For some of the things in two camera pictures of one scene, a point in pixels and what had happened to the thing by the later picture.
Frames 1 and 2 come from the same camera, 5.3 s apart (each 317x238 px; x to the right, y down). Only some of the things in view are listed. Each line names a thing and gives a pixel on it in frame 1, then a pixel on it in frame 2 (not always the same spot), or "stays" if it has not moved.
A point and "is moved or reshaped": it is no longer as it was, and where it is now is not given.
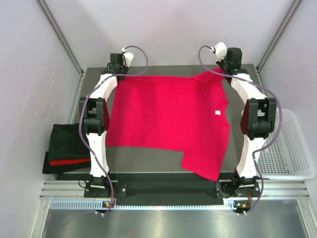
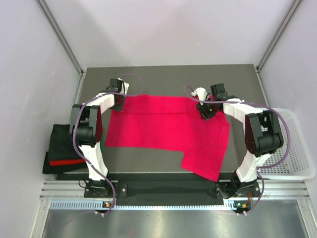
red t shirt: x=190 y=114 is moved or reshaped
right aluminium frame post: x=278 y=35 stays
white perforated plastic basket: x=288 y=156 stays
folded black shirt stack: x=67 y=150 stays
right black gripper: x=220 y=63 -> x=202 y=109
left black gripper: x=125 y=68 -> x=119 y=108
